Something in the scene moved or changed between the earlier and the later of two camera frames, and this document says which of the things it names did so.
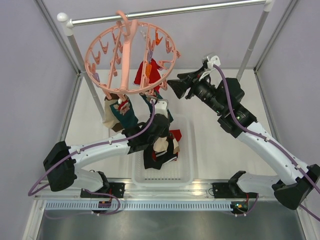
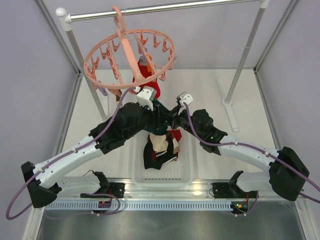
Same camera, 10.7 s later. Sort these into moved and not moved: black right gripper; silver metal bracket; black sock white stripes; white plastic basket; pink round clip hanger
Moved: black right gripper; silver metal bracket; pink round clip hanger
Not moved: white plastic basket; black sock white stripes
